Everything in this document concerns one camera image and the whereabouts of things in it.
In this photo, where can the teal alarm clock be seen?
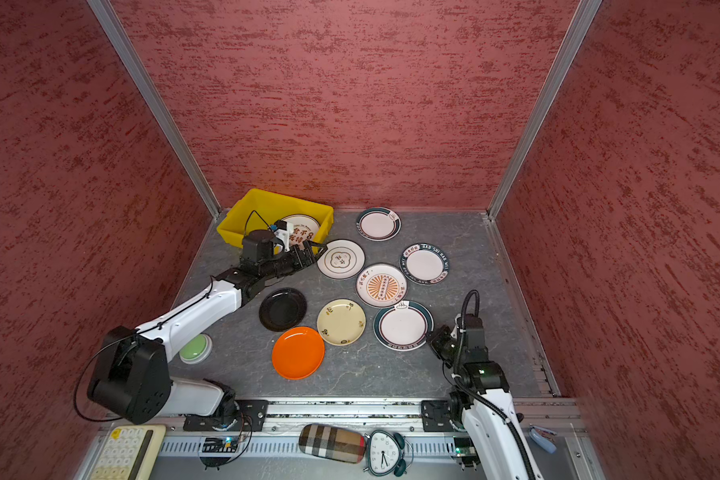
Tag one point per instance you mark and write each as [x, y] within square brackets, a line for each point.
[385, 454]

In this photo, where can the aluminium corner post left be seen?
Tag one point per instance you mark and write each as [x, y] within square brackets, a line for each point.
[107, 18]

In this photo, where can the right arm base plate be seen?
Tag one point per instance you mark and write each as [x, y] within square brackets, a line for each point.
[436, 416]

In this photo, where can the green push button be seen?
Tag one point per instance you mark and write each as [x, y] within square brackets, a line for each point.
[196, 350]

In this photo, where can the yellow plastic bin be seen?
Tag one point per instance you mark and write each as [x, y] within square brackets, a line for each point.
[259, 209]

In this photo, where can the aluminium corner post right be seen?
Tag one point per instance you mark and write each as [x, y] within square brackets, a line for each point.
[575, 34]

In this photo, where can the right circuit board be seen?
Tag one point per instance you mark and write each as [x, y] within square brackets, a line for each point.
[464, 452]

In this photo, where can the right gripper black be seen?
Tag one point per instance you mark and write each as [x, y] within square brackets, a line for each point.
[438, 335]

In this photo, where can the circuit board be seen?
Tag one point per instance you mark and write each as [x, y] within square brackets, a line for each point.
[219, 445]
[464, 452]

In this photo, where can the white red characters plate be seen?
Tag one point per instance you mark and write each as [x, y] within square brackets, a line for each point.
[301, 228]

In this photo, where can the cream calculator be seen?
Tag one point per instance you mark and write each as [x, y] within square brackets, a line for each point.
[129, 453]

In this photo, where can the white flower motif plate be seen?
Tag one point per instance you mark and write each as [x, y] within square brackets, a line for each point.
[343, 259]

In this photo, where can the black plate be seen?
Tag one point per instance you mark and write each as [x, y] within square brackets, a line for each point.
[283, 309]

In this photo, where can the left circuit board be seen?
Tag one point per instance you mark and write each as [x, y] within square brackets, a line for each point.
[219, 445]

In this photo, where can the light blue small object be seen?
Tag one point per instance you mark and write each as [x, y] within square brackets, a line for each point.
[544, 438]

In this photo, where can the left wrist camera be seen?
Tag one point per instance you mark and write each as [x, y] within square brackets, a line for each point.
[282, 230]

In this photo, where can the cream yellow plate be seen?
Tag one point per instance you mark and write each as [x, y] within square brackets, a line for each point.
[341, 322]

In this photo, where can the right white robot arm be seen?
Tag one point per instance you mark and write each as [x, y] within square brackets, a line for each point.
[481, 403]

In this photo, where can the plaid glasses case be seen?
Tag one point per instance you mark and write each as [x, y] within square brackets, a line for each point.
[332, 443]

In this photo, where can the large green rim plate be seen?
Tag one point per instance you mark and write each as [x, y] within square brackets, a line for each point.
[404, 326]

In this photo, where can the green red ring plate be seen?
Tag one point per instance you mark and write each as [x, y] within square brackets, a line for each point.
[378, 224]

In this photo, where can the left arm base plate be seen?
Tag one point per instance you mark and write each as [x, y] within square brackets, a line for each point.
[242, 414]

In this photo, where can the orange sunburst plate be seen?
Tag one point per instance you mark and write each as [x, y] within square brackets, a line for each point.
[381, 285]

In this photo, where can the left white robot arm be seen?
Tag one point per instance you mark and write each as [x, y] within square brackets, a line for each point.
[130, 372]

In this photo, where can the aluminium corner post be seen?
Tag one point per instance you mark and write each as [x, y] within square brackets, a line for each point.
[107, 18]
[575, 34]

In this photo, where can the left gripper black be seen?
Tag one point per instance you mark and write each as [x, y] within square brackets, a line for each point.
[308, 253]

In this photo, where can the green rim HAO SHI plate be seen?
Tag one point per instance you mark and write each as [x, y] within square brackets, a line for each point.
[424, 263]

